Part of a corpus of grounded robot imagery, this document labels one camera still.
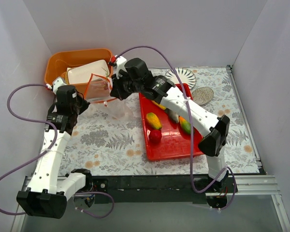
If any clear zip top bag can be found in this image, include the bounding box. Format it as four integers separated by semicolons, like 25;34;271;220
83;72;133;119

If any grey fish toy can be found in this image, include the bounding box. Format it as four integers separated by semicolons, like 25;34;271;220
164;108;179;124

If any purple grape bunch toy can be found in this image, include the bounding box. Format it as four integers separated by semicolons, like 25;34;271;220
100;68;113;92

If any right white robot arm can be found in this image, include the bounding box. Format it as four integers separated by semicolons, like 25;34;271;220
110;57;230;192

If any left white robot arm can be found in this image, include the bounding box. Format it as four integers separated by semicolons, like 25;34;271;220
16;85;93;218

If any yellow item in tub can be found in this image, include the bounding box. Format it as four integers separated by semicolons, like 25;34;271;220
60;68;70;84

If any yellow corn cob toy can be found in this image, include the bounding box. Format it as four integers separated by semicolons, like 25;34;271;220
152;101;166;111

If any yellow orange mango toy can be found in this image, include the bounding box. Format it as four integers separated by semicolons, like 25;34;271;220
145;112;162;130

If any white rectangular dish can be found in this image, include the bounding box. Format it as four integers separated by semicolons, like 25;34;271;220
66;59;110;85

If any striped round plate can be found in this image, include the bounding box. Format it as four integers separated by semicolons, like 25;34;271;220
165;68;197;89

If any orange plastic tub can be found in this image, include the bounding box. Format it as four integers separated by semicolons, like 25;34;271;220
44;48;113;95

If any red apple toy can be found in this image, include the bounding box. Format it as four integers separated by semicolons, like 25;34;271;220
148;130;162;144

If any red plastic tray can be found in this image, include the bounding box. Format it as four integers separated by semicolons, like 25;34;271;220
139;93;190;161

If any speckled grey round dish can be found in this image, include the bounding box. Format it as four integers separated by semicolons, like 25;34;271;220
191;87;214;106

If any green orange mango toy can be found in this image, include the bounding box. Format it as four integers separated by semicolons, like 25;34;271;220
179;116;191;135

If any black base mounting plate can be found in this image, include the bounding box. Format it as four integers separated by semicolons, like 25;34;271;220
73;174;237;209

